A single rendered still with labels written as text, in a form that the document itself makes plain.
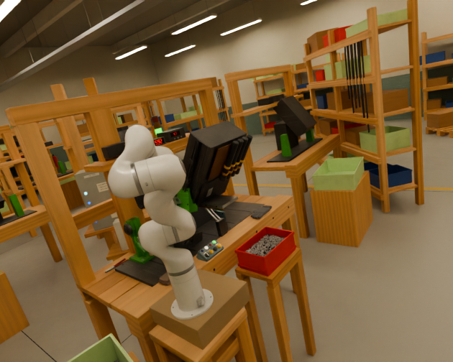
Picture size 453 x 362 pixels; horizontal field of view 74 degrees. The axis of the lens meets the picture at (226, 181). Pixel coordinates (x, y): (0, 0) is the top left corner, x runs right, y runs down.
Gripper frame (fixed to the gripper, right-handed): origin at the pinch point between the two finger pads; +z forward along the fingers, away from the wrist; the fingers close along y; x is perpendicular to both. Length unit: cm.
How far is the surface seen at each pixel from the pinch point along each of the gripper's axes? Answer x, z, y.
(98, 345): -46, 35, 0
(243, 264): 36, 47, 8
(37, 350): -45, 130, -183
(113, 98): 31, -60, -66
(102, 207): 5, 5, -74
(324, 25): 925, -181, -282
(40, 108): -12, -61, -66
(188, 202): 38.3, 11.4, -29.0
